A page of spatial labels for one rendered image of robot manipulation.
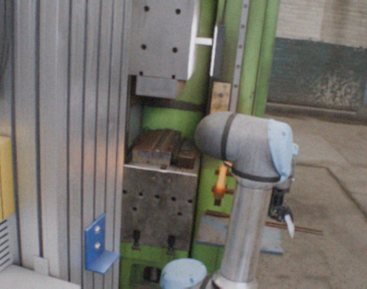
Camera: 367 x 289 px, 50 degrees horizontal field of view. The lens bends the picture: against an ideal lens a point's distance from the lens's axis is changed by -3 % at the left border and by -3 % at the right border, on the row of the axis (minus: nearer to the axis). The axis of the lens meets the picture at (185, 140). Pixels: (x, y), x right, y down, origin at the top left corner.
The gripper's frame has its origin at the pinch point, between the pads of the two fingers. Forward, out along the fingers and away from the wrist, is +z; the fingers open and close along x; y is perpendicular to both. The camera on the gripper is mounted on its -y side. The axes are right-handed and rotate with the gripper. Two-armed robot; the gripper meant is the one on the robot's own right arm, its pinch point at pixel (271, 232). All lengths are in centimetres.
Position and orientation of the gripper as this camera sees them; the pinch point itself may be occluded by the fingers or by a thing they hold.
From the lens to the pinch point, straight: 154.7
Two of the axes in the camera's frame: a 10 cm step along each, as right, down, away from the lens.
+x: 9.5, 1.7, -2.5
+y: -2.9, 2.6, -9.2
